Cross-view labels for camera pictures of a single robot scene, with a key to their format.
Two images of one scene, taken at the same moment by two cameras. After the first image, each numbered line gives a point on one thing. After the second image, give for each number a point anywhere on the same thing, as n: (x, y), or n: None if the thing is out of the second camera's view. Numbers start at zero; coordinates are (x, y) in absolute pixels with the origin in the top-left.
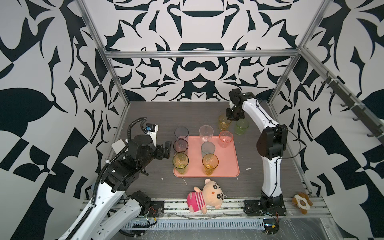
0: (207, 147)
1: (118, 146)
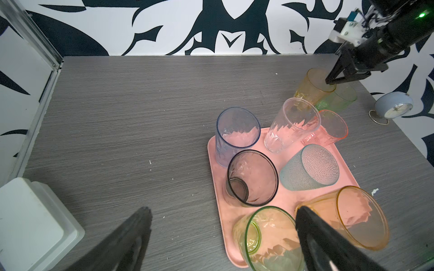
0: (311, 167)
1: (37, 231)
